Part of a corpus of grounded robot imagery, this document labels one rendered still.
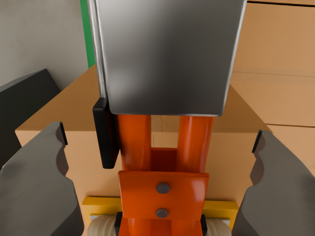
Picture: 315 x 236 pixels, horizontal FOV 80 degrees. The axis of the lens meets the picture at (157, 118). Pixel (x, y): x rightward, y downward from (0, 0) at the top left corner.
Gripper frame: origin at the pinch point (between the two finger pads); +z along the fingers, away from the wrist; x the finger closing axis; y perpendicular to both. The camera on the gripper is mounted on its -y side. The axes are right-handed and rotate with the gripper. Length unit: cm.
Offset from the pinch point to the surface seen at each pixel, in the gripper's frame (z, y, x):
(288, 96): 53, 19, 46
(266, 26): 53, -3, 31
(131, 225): -1.3, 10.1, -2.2
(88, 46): 107, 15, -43
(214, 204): 11.5, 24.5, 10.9
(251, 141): 13.0, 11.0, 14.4
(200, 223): 1.0, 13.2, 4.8
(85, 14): 107, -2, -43
